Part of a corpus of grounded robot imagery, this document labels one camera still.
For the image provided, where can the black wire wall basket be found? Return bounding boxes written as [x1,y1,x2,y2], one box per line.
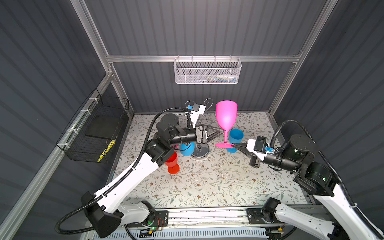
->
[57,91,130,164]

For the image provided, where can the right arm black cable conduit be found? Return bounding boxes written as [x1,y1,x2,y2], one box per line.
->
[269,119,383,240]

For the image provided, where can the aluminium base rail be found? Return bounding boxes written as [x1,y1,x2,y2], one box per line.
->
[119,206,319,230]

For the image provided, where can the red wine glass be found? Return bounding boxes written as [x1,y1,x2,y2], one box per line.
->
[165,152,180,175]

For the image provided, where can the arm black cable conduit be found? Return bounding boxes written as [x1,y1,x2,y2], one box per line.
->
[269,119,383,240]
[54,107,188,235]

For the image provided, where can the white mesh wall basket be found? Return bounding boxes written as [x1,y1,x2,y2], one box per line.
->
[173,58,242,85]

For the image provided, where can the yellow black object in basket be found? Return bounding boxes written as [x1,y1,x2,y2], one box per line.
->
[98,140,116,162]

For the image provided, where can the blue wine glass front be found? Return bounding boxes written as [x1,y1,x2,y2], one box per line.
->
[180,143,196,157]

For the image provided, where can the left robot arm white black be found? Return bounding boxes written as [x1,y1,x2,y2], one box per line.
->
[82,112,213,238]

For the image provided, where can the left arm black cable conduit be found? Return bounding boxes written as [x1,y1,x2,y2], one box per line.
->
[54,107,188,235]

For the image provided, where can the chrome wine glass rack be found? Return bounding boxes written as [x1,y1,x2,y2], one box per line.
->
[186,98,214,159]

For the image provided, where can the pink wine glass front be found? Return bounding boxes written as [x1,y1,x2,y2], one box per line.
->
[216,101,238,149]

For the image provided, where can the blue wine glass back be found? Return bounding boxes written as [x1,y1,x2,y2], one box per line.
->
[228,129,244,144]

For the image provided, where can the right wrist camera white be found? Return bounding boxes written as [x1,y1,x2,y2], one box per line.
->
[247,136,275,154]

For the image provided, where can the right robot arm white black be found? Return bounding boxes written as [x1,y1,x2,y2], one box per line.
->
[230,134,384,240]

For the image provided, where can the items in white basket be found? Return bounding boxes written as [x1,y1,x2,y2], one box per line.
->
[198,75,239,84]

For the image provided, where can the blue wine glass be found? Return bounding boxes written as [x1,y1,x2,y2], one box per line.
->
[228,129,244,144]
[180,143,196,157]

